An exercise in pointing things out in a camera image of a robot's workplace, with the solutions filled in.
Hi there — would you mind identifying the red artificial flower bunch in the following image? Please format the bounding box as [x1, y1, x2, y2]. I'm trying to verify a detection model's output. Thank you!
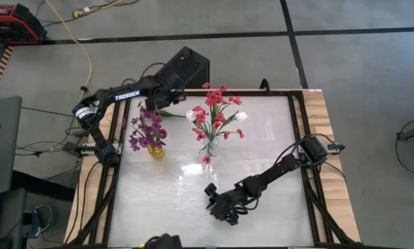
[191, 82, 245, 165]

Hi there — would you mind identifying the black metal table frame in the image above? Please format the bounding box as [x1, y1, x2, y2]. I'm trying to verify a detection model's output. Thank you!
[66, 89, 363, 249]

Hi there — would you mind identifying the large purple flower bunch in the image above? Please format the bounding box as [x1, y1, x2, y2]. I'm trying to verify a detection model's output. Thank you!
[121, 116, 169, 153]

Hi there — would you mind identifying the red and black equipment case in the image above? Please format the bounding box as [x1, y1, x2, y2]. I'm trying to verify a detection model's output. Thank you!
[0, 3, 48, 46]

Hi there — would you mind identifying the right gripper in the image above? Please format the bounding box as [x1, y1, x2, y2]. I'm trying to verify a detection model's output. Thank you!
[204, 183, 254, 225]

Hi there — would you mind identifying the black perforated computer case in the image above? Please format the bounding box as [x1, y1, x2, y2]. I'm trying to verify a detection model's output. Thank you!
[158, 46, 211, 90]

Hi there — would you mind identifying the black floor beam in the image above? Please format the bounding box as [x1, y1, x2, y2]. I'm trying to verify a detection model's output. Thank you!
[11, 170, 77, 203]

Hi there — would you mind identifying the clear glass vase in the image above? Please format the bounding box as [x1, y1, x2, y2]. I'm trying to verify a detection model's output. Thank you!
[203, 136, 220, 156]

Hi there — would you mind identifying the yellow glass vase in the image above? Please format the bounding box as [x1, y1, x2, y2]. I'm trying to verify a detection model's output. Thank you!
[147, 144, 166, 160]

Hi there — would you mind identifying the blue gray device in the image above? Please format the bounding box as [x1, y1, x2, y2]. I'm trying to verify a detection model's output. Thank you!
[30, 205, 57, 239]

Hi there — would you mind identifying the person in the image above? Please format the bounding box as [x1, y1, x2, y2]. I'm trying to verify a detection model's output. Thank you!
[139, 232, 184, 249]

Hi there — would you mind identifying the wooden work table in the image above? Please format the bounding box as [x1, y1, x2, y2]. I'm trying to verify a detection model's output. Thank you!
[64, 89, 361, 245]

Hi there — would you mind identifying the white artificial tulip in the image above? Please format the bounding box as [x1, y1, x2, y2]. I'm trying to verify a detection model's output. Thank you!
[186, 109, 211, 142]
[216, 110, 249, 141]

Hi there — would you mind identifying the yellow extension cable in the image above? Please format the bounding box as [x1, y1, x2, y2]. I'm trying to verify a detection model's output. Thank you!
[44, 0, 93, 128]

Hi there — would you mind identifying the gray desk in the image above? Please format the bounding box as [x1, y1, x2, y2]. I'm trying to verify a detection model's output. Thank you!
[0, 95, 23, 198]

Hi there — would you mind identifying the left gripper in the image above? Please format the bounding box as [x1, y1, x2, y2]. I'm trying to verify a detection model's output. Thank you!
[144, 76, 187, 111]

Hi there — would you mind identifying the small purple flower bunch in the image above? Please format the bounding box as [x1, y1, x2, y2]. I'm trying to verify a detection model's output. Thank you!
[137, 100, 187, 122]

